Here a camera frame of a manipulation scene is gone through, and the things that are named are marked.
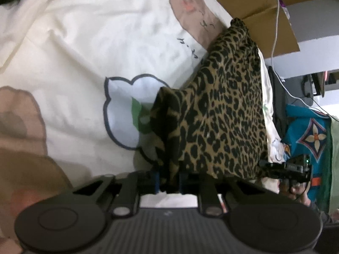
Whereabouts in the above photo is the leopard print garment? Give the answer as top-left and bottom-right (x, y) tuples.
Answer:
(150, 18), (268, 190)

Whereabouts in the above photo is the person right hand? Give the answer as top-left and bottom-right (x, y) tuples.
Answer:
(279, 183), (311, 206)

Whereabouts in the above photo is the teal patterned fabric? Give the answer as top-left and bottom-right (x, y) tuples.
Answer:
(283, 104), (332, 210)

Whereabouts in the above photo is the light green cloth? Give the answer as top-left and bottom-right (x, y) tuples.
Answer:
(317, 118), (338, 213)

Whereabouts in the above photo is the folded black garment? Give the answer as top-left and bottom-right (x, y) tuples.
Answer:
(268, 66), (291, 139)

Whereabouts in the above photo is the dark grey bag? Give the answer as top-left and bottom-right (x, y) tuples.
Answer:
(283, 73), (321, 107)

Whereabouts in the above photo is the cream bear print bedsheet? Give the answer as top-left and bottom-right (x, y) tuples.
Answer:
(0, 0), (286, 254)

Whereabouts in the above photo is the purple detergent pouch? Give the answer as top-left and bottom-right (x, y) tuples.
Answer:
(279, 0), (290, 19)

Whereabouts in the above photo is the brown cardboard sheet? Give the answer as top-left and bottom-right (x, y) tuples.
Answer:
(195, 0), (301, 59)

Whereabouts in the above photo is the white cable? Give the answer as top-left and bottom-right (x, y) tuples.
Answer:
(271, 0), (339, 122)

